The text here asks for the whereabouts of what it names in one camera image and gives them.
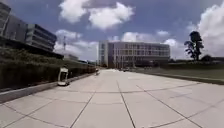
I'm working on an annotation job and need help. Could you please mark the grass strip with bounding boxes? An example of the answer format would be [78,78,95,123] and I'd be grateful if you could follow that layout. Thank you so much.
[133,67,224,81]

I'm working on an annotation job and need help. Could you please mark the pale concrete slab plaza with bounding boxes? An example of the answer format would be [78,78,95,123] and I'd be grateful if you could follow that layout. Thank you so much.
[0,68,224,128]

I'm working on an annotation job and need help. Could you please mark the grey building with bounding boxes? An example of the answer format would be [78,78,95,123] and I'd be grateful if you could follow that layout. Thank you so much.
[0,1,28,43]

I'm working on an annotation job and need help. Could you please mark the wide gridded office building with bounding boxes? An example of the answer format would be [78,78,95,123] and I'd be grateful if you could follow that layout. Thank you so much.
[97,40,171,70]

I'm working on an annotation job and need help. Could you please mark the dark trimmed hedge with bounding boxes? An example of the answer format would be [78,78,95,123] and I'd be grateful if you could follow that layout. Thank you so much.
[0,46,98,91]

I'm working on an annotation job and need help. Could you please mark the tall dark tree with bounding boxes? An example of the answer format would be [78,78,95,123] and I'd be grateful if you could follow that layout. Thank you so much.
[183,30,205,62]

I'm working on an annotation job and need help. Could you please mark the building with banded floors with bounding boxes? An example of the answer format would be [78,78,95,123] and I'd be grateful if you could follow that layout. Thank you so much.
[25,23,58,53]

